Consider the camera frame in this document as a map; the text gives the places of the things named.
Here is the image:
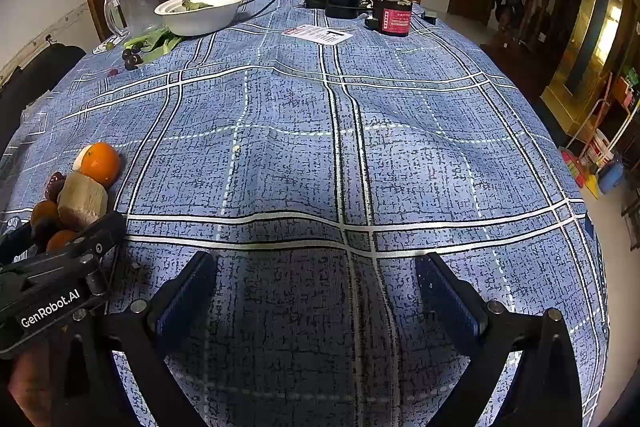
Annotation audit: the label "loose green leaves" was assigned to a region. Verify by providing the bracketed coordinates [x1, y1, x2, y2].
[122, 28, 183, 56]

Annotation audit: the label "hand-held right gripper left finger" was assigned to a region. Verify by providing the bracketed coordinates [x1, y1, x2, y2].
[50, 251, 218, 427]

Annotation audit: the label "blue bucket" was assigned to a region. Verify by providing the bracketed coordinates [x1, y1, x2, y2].
[597, 159, 626, 195]

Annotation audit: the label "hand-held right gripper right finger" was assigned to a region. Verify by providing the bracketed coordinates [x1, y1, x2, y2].
[415, 252, 583, 427]

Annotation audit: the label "black sofa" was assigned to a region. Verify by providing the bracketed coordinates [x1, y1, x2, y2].
[0, 44, 88, 148]

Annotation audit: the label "small orange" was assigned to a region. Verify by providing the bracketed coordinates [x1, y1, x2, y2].
[47, 229, 78, 254]
[31, 200, 60, 228]

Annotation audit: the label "green leaves in bowl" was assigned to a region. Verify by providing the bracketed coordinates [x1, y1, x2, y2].
[167, 0, 216, 14]

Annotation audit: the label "white bucket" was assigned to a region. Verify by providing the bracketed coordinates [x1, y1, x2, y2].
[582, 129, 613, 168]

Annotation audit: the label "dark statue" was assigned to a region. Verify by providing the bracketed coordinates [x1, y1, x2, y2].
[492, 0, 526, 32]

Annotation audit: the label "wooden stair railing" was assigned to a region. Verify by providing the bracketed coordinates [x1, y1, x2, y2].
[520, 0, 586, 52]

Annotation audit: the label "white bowl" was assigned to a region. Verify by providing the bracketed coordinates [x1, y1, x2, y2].
[154, 0, 249, 36]

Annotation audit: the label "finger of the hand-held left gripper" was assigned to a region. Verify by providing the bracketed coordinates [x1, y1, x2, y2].
[0, 222, 37, 264]
[47, 211, 127, 268]

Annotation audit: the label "large orange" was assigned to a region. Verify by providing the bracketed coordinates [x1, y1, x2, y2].
[80, 142, 122, 185]

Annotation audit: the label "red date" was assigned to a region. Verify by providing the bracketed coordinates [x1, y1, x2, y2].
[45, 172, 67, 202]

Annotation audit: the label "black power cable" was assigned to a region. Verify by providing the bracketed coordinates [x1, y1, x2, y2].
[235, 0, 346, 25]

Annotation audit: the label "clear glass pitcher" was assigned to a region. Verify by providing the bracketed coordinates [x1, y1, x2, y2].
[103, 0, 168, 40]

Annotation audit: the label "beige sugarcane piece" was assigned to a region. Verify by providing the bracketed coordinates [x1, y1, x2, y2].
[57, 172, 108, 230]

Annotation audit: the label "white paper card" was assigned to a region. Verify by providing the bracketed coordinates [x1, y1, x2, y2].
[281, 25, 353, 45]

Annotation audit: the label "dark grape bunch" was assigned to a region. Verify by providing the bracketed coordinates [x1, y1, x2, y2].
[121, 48, 146, 72]

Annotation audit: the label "black electronic device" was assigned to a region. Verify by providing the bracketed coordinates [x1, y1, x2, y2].
[324, 0, 363, 18]

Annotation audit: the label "golden cabinet frame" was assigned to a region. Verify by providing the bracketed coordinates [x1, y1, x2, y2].
[540, 0, 640, 142]

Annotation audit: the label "red cylindrical device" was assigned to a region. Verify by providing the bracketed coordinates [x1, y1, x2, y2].
[372, 0, 413, 38]

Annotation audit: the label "blue plaid tablecloth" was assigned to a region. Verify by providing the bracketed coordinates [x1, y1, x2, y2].
[0, 0, 608, 427]

